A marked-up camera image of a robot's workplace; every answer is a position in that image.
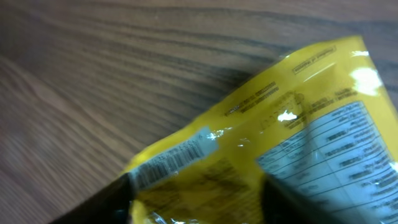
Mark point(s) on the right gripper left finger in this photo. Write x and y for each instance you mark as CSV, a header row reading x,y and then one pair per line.
x,y
111,205

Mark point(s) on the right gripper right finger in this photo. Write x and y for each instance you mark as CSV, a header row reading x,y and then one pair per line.
x,y
281,204

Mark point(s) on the yellow blue snack packet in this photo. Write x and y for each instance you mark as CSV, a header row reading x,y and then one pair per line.
x,y
320,121

